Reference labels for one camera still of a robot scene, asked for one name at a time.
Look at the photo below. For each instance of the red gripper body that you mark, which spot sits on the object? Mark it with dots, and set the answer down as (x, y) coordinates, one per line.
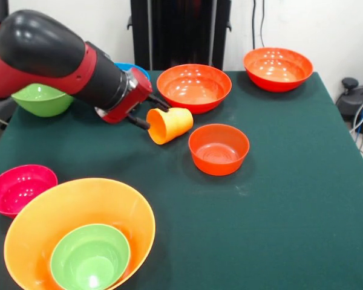
(130, 99)

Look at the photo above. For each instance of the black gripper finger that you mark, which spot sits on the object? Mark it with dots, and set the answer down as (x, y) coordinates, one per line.
(139, 123)
(158, 103)

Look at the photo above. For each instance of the orange cup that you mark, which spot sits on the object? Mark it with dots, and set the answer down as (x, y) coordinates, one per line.
(172, 124)

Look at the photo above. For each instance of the blue bowl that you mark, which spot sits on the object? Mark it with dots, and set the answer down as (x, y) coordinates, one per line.
(139, 69)

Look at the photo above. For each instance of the large red bowl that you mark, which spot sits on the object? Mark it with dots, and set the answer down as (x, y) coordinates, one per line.
(278, 72)
(193, 87)

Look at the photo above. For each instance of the small red bowl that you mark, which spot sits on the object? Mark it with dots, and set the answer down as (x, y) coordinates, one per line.
(219, 151)

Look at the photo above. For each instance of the large green bowl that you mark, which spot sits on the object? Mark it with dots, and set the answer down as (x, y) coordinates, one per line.
(42, 104)

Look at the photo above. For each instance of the large orange bowl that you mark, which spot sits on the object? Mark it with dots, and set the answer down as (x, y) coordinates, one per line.
(78, 202)

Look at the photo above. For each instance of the pink bowl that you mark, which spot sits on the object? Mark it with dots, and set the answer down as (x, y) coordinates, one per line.
(15, 187)

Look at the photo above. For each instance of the small green bowl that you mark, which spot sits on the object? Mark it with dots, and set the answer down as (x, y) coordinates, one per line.
(90, 259)

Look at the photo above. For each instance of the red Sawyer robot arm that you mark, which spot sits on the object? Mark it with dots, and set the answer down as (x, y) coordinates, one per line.
(48, 54)

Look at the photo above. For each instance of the dark green table cloth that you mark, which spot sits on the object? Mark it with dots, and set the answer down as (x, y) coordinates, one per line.
(275, 211)

